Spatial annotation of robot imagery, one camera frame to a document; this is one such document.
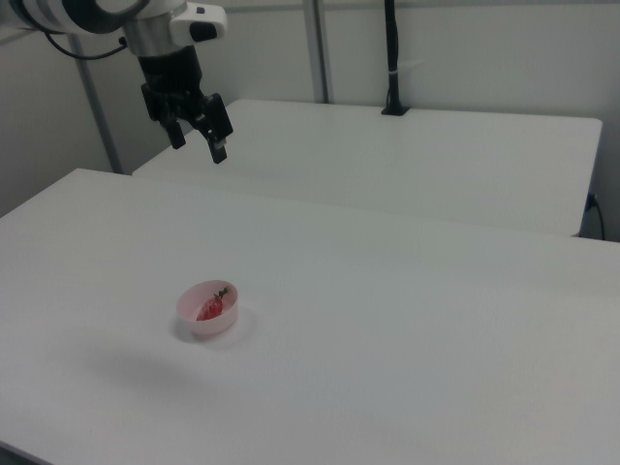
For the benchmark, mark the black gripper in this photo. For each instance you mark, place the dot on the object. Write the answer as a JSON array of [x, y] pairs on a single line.
[[169, 72]]

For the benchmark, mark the red strawberry with green leaves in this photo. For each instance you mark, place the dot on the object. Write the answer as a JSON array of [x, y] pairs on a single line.
[[212, 307]]

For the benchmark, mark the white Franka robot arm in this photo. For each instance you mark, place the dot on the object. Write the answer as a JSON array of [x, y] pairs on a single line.
[[72, 12]]

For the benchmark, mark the pink plastic bowl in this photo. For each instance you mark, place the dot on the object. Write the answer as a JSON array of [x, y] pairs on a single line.
[[213, 324]]

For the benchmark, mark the white side table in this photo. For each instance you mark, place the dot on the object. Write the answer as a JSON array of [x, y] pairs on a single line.
[[387, 164]]

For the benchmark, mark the grey metal frame post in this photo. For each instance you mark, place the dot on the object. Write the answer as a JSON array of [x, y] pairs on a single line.
[[99, 116], [317, 48]]

